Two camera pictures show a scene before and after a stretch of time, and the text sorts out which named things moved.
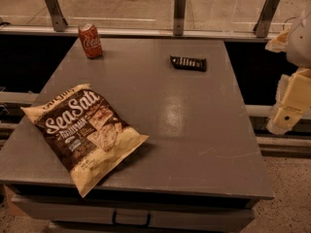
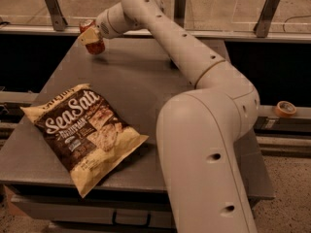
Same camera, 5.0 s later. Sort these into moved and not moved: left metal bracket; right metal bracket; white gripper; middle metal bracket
Moved: white gripper
Not moved: left metal bracket; right metal bracket; middle metal bracket
